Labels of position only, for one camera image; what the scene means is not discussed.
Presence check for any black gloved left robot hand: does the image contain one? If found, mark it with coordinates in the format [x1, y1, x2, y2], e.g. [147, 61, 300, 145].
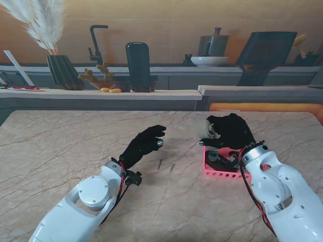
[118, 125, 167, 170]

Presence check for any red black arm cable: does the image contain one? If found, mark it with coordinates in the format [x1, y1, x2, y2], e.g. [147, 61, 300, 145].
[99, 162, 131, 225]
[238, 146, 277, 237]

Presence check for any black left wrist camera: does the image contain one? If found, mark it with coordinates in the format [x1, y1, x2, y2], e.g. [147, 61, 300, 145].
[125, 170, 142, 187]

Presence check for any dark ribbed vase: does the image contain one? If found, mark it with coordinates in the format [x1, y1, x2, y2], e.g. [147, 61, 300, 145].
[46, 54, 85, 91]

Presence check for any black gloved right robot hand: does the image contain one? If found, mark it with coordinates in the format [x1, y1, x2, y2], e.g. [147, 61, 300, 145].
[198, 113, 256, 150]

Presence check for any pink plastic mesh basket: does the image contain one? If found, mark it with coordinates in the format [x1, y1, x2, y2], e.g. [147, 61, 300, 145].
[203, 145, 272, 181]

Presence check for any white leaning board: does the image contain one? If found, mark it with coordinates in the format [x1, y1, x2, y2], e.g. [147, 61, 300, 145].
[3, 50, 34, 86]

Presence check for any light wood counter top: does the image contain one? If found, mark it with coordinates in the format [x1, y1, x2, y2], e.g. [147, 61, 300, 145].
[0, 88, 203, 102]

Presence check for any grey stone counter top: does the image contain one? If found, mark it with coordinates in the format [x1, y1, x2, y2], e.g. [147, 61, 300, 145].
[197, 85, 323, 97]

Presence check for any black kitchen faucet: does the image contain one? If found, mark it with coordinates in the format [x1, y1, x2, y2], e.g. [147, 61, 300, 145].
[88, 24, 109, 67]

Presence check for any plate with red food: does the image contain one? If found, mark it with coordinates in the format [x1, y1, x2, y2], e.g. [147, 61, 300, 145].
[7, 86, 45, 92]

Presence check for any dark range hood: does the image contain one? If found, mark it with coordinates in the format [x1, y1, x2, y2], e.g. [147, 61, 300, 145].
[236, 31, 298, 87]

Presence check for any white pampas grass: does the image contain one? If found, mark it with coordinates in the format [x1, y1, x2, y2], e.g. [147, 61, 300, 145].
[0, 0, 67, 55]

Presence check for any red black left arm cable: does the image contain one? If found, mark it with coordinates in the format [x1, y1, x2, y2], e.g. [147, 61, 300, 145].
[99, 162, 131, 225]

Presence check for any tall dark cylindrical canister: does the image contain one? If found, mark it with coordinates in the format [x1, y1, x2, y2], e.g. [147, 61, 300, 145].
[125, 42, 152, 93]

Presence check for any white ceramic bowl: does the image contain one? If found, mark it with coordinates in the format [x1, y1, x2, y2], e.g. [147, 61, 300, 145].
[190, 56, 230, 67]

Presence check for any red black right arm cable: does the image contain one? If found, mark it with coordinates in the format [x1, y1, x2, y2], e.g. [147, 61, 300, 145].
[238, 146, 277, 237]

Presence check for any grey pot with lid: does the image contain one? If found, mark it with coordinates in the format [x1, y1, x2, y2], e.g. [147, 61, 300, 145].
[197, 27, 230, 57]

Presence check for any dark utensil holder with spoons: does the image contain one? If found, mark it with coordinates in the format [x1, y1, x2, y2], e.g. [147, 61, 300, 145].
[292, 32, 320, 67]

